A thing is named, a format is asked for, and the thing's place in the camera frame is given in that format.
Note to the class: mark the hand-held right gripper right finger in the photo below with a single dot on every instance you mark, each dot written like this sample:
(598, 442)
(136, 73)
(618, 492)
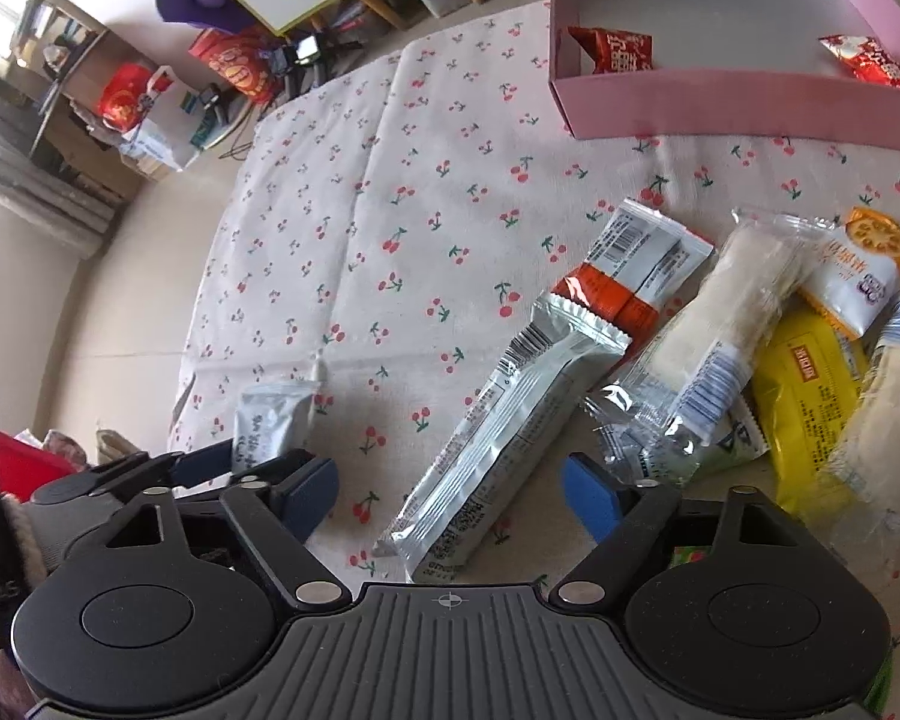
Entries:
(589, 499)

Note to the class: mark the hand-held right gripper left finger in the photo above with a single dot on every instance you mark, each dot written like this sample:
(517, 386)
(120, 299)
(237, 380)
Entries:
(313, 491)

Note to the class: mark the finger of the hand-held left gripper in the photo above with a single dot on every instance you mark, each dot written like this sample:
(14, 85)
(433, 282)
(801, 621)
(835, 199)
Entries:
(199, 463)

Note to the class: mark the small grey snack packet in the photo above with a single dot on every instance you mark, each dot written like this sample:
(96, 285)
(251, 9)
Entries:
(270, 420)

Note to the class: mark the long silver snack packet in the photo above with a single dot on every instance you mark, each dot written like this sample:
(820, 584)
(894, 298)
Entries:
(487, 435)

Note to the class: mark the clear packet with triangle print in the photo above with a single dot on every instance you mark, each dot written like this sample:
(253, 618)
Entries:
(742, 435)

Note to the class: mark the clear white pastry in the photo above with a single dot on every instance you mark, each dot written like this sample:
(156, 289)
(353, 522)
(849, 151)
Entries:
(727, 300)

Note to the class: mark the pink cardboard box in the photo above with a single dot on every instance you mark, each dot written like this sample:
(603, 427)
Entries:
(720, 101)

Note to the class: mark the red container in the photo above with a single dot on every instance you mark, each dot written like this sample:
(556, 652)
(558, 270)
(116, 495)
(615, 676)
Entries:
(22, 450)

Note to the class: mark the yellow snack packet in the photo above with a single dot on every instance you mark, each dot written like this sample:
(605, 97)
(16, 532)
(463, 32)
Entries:
(802, 405)

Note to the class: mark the silver packet with orange band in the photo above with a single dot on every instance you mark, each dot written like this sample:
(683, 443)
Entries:
(630, 255)

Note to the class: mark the cherry print cloth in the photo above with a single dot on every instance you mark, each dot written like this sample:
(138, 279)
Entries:
(420, 202)

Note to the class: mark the clear wrapped pale pastry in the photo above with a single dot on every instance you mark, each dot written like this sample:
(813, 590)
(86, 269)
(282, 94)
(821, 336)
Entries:
(885, 405)

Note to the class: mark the grey curtain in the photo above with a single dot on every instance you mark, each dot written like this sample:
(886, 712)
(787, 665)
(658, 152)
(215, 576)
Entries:
(30, 180)

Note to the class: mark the white paper bag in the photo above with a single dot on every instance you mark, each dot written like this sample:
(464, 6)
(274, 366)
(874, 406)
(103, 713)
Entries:
(165, 135)

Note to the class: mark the orange white snack packet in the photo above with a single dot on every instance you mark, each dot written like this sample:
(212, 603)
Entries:
(847, 277)

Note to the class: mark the red white shopping bag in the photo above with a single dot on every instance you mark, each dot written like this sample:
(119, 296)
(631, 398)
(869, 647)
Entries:
(127, 94)

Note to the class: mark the red gift bag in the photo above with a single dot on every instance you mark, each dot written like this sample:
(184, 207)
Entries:
(236, 60)

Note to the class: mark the wooden desk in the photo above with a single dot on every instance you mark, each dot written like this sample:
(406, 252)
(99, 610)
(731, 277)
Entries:
(67, 52)

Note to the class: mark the red white patterned snack packet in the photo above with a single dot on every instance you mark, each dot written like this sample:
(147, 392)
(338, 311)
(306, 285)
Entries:
(870, 60)

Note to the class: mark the black camera tripod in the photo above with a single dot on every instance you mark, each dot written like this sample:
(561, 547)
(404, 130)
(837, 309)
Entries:
(304, 52)

